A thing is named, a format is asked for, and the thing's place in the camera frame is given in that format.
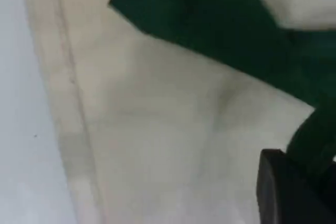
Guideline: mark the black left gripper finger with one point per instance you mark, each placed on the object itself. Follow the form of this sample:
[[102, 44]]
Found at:
[[283, 197]]

